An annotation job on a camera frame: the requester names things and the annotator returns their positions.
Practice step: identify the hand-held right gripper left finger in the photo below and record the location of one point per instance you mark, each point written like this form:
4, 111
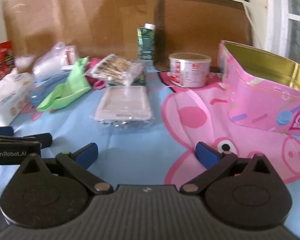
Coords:
86, 155

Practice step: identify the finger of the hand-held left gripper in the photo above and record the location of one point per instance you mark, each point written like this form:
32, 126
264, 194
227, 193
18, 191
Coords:
41, 140
1, 130

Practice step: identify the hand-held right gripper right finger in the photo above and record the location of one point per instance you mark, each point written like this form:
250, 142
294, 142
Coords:
207, 155

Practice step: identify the white tissue pack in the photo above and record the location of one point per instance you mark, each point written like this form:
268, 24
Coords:
8, 95

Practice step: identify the green cloth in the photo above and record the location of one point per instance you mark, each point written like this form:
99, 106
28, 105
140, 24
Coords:
70, 87

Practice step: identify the pink tin box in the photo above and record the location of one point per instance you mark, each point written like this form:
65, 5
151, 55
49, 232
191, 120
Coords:
255, 97

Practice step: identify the magenta cloth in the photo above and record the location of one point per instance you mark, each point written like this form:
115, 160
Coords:
95, 80

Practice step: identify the cartoon pig printed blanket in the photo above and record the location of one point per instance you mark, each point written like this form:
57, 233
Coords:
130, 142

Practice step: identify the flat pale pink packet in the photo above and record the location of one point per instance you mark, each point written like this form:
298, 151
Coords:
125, 105

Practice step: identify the red snack box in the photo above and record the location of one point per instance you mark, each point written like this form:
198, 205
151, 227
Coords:
2, 57

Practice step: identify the clear bag of white items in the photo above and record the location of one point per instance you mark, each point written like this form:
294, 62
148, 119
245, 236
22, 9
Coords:
52, 62

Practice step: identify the round pink labelled tin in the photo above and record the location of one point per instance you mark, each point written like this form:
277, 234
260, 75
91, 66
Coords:
188, 71

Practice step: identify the patterned item in clear packet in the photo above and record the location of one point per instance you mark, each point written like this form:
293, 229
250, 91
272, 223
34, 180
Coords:
115, 68

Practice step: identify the green drink carton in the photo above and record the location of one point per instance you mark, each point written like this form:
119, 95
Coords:
145, 42

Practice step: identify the brown woven box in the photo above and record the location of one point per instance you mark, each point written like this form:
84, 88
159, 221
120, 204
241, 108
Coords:
202, 27

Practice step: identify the wooden headboard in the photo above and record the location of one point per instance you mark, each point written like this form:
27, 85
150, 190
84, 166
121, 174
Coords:
77, 17

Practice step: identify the white window frame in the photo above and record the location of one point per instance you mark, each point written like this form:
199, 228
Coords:
277, 12

